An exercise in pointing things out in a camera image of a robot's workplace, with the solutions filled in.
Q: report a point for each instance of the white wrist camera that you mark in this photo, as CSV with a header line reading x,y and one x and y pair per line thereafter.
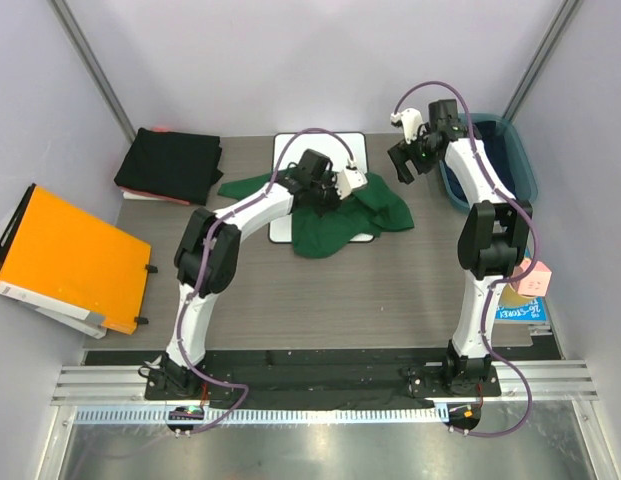
x,y
409,120
349,181

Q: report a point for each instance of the green t shirt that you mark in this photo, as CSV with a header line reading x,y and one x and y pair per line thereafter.
x,y
371,211

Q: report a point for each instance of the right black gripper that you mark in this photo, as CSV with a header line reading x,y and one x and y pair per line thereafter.
x,y
398,152

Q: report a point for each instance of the white folding board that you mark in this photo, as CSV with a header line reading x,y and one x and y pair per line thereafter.
x,y
280,230

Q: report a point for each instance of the navy blue t shirt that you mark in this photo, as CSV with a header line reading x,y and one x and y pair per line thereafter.
x,y
501,151

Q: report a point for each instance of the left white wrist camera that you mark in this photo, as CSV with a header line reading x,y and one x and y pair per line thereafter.
x,y
349,181

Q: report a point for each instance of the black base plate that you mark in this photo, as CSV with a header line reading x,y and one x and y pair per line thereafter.
x,y
328,379

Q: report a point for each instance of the orange binder folder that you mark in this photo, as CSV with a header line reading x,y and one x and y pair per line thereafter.
x,y
73,267

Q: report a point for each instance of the black folded t shirt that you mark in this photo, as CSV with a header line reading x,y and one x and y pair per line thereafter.
x,y
177,166

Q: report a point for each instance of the pink cube toy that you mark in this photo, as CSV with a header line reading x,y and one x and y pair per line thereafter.
x,y
536,283

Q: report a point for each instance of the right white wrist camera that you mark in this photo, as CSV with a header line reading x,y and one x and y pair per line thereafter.
x,y
409,120

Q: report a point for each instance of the teal plastic basket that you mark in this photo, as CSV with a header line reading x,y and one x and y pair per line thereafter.
x,y
526,184

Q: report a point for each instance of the aluminium frame rail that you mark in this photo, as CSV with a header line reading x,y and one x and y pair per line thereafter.
x,y
548,380

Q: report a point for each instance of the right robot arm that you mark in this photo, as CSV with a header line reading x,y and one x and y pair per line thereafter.
x,y
491,245

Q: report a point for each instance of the white folded t shirt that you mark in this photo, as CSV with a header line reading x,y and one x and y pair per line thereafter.
x,y
144,196

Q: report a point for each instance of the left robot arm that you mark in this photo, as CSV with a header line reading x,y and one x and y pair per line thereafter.
x,y
207,258

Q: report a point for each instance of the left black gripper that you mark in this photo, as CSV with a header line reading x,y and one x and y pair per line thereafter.
x,y
320,210

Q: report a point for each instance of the blue children's book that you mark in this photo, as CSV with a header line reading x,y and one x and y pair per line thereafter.
x,y
532,312

